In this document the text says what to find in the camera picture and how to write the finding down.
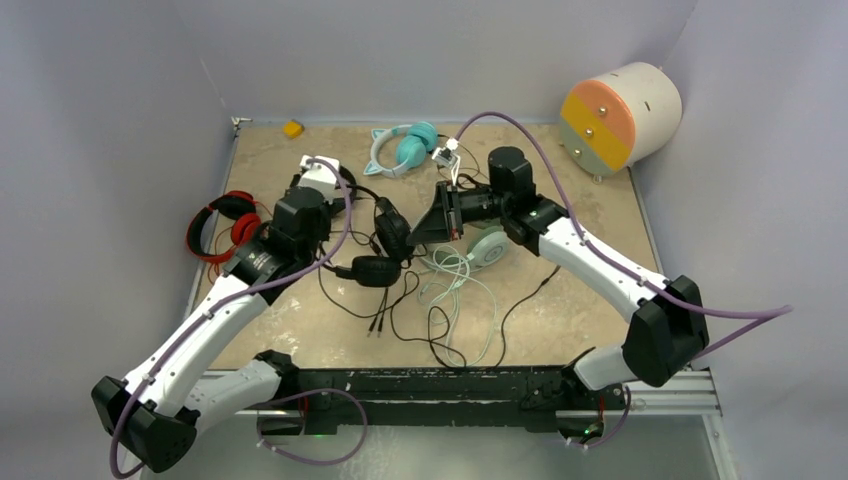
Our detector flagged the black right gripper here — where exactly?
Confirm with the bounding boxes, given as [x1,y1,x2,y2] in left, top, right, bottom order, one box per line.
[407,182,509,248]

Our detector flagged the black blue gaming headphones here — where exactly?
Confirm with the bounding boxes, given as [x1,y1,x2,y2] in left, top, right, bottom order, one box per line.
[317,185,564,369]

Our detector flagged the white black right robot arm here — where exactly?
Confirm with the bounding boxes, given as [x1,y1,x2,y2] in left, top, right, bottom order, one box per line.
[407,146,709,407]

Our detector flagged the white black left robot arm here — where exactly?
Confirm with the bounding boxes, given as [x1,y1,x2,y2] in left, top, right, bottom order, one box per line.
[91,187,351,479]

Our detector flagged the mint green headphones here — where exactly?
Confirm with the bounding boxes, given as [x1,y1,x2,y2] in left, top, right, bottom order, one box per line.
[413,221,515,369]

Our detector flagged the red headphones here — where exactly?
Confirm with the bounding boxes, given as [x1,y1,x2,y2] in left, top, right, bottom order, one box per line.
[185,190,271,282]

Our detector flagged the teal cat ear headphones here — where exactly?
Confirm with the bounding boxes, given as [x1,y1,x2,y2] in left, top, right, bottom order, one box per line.
[363,121,492,193]

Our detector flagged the small yellow block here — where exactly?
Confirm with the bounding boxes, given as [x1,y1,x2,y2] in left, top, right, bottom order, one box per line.
[281,120,305,139]

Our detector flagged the round pastel drawer box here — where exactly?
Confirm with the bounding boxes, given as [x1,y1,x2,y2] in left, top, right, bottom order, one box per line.
[559,62,683,177]

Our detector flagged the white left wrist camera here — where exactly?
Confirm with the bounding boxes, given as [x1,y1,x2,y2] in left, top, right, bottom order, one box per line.
[295,155,341,202]

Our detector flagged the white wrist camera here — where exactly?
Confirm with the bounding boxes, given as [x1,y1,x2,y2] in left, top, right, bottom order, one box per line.
[431,137,461,186]
[295,155,341,202]

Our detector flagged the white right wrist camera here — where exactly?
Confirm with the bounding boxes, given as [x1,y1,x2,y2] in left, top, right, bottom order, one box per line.
[431,137,461,186]

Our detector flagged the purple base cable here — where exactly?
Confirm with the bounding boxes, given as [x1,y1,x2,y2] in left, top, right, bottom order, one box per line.
[256,384,371,466]

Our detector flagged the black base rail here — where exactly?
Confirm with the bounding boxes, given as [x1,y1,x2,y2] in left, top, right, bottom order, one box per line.
[263,365,625,437]

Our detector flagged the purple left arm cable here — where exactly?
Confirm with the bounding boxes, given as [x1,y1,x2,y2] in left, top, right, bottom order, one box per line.
[109,158,356,480]

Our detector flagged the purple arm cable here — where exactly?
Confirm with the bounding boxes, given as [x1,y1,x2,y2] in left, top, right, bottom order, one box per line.
[109,158,356,480]
[453,111,794,362]

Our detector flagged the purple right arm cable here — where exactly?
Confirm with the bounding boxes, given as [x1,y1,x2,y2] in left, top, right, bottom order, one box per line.
[453,111,794,362]

